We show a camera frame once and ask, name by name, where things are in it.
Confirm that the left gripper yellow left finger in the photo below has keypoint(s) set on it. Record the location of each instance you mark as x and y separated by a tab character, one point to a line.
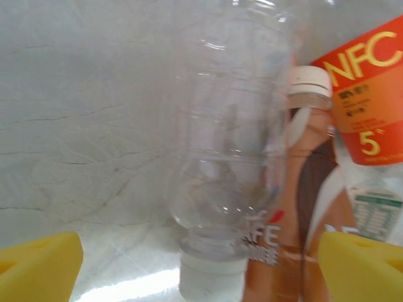
34	270

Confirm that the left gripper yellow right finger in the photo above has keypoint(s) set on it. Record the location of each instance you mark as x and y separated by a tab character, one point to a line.
362	273

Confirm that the brown coffee drink bottle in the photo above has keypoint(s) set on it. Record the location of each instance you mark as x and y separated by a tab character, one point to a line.
311	188

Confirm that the clear water bottle white cap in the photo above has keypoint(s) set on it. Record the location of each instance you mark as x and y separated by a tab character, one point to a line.
226	141

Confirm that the green label plastic bottle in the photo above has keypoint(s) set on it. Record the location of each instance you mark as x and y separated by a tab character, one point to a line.
374	204

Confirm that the orange label juice bottle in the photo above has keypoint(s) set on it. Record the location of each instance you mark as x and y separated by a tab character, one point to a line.
368	94

